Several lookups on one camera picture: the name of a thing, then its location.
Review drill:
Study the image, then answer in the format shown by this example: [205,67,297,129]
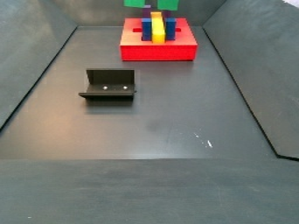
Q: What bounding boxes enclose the black angled bracket holder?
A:
[79,68,137,99]

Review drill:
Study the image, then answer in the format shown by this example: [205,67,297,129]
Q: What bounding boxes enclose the purple block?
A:
[163,10,173,18]
[143,4,153,18]

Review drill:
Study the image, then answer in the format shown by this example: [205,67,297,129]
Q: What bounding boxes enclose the blue block left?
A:
[165,17,177,40]

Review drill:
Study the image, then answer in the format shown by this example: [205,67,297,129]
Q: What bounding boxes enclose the blue block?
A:
[165,17,177,40]
[142,17,153,41]

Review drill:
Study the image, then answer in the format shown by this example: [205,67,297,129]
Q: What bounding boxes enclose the red base board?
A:
[119,18,198,61]

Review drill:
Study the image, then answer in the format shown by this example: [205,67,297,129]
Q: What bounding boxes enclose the yellow long bar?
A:
[151,11,166,44]

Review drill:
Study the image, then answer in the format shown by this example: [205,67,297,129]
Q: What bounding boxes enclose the green arch-shaped block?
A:
[125,0,181,11]

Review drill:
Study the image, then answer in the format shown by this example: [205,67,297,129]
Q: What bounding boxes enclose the purple block left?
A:
[163,10,173,18]

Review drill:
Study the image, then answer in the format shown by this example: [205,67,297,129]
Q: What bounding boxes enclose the purple block right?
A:
[143,4,153,18]

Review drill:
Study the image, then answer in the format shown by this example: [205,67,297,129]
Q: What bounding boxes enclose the blue block right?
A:
[142,17,153,41]

